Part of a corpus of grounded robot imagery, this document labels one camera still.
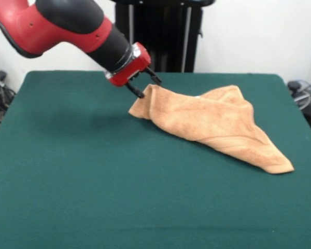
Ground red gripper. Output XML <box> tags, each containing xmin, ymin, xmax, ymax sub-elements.
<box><xmin>105</xmin><ymin>41</ymin><xmax>163</xmax><ymax>100</ymax></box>

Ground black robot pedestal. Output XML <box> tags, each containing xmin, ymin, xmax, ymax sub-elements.
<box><xmin>109</xmin><ymin>0</ymin><xmax>217</xmax><ymax>73</ymax></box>

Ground tan terry towel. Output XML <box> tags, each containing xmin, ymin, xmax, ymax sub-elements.
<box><xmin>128</xmin><ymin>83</ymin><xmax>295</xmax><ymax>175</ymax></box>

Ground dark green table cloth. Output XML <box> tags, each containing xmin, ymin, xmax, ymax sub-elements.
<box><xmin>0</xmin><ymin>70</ymin><xmax>311</xmax><ymax>249</ymax></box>

